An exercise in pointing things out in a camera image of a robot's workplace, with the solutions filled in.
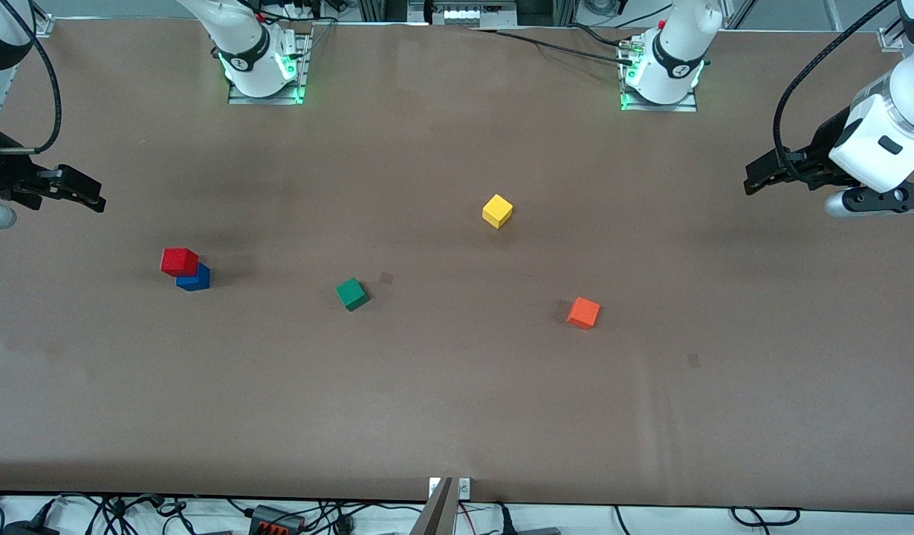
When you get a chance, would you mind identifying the red cube block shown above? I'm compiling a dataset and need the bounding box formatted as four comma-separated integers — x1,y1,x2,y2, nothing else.
161,247,199,278

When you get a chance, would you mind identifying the blue cube block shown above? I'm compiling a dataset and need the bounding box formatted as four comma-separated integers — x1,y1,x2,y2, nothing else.
176,264,211,292

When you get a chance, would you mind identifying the orange cube block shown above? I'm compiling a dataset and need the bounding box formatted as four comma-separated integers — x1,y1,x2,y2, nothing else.
567,296,601,330

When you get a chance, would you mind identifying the yellow cube block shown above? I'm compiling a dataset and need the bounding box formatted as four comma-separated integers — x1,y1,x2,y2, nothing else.
482,194,514,229

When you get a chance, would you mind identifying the green cube block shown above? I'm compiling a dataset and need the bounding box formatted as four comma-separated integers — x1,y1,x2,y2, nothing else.
335,278,369,311

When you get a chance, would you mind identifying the white terminal block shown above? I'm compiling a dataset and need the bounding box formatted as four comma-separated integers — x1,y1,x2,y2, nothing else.
433,4,517,27

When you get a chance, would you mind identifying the black orange power strip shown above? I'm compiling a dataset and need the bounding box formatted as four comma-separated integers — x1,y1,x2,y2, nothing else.
250,505,305,534

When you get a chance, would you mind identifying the brown table cover mat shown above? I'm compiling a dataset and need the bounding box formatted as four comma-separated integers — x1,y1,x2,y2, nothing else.
0,19,914,513

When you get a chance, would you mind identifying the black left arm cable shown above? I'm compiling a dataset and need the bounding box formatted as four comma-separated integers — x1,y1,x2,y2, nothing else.
773,0,892,181

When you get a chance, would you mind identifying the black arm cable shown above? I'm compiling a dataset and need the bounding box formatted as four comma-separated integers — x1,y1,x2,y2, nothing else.
0,0,62,155
773,0,892,181

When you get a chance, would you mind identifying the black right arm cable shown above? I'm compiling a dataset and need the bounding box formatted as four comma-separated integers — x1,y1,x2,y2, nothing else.
0,0,62,155

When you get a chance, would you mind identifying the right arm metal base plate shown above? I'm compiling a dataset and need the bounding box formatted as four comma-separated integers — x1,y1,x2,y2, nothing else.
228,33,313,105

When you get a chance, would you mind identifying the short black table cable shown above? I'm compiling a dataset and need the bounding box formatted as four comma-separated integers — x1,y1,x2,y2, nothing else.
565,24,625,47

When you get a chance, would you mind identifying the long black table cable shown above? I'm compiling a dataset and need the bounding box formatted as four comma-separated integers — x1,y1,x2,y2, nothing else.
494,30,636,66

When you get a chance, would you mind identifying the black looped floor cable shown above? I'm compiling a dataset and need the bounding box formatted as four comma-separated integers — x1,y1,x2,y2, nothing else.
730,507,801,527

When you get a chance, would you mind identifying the grey wooden post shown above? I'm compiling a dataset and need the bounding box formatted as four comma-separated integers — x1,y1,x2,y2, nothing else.
411,477,458,535

